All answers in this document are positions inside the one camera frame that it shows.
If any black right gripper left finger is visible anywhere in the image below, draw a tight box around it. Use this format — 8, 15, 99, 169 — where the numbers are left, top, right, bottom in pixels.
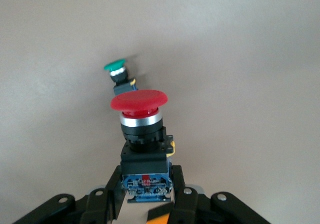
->
14, 165, 123, 224

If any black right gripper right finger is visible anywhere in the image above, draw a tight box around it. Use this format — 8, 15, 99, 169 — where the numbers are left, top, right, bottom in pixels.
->
169, 165, 271, 224

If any red mushroom push button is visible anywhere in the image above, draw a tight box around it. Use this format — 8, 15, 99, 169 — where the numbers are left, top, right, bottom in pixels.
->
110, 89, 176, 204

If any green mushroom push button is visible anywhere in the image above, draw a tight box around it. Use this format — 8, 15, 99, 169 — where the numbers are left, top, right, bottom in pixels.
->
103, 58, 138, 96

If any orange button enclosure box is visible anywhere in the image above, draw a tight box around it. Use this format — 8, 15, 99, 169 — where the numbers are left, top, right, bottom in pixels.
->
146, 208, 173, 224

